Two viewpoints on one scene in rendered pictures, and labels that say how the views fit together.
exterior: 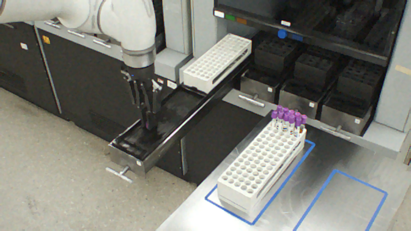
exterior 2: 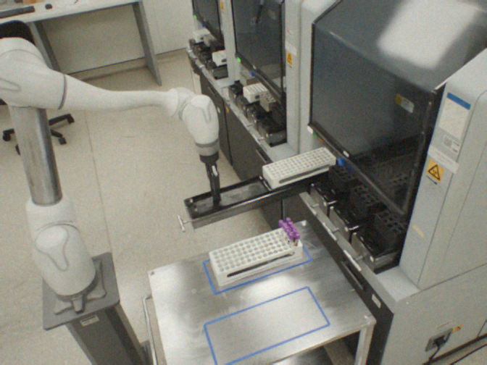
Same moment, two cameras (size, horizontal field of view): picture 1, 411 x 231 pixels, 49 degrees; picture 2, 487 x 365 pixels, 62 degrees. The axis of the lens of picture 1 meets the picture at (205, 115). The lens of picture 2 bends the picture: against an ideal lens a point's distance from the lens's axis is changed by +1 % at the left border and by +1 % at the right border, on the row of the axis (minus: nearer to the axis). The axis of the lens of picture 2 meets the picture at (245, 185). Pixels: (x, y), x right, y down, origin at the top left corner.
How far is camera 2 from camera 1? 0.71 m
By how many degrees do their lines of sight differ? 28
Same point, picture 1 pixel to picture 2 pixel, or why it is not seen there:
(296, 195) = (261, 290)
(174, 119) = (236, 199)
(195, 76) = (267, 173)
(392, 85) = (411, 241)
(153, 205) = not seen: hidden behind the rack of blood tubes
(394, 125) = (411, 277)
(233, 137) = not seen: hidden behind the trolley
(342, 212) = (281, 319)
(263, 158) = (252, 252)
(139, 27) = (198, 127)
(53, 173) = not seen: hidden behind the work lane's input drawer
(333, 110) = (358, 240)
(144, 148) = (201, 211)
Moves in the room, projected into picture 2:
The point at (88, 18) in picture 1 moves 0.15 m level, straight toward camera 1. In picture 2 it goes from (175, 112) to (156, 135)
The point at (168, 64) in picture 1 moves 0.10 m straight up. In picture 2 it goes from (277, 156) to (277, 139)
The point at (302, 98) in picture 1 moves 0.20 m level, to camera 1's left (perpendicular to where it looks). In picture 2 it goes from (341, 221) to (293, 203)
